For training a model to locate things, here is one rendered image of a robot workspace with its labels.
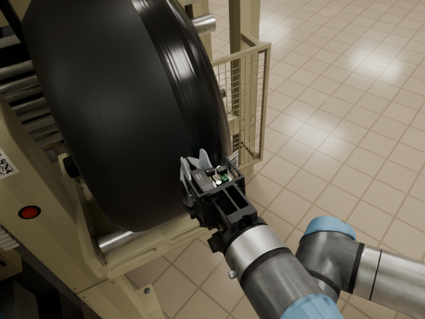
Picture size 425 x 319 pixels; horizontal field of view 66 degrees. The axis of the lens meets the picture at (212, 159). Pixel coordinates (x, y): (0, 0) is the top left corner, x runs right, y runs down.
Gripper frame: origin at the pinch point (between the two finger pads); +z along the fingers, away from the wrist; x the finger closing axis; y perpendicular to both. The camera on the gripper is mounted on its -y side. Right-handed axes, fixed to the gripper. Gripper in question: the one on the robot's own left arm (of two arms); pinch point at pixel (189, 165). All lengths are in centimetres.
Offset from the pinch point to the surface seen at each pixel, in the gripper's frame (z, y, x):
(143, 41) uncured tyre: 11.3, 19.0, 0.1
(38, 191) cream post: 21.1, -9.5, 28.9
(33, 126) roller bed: 62, -16, 31
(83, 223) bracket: 22.5, -25.6, 24.8
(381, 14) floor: 203, -99, -294
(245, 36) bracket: 75, -16, -56
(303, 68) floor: 168, -104, -167
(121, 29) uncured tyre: 13.9, 20.9, 2.5
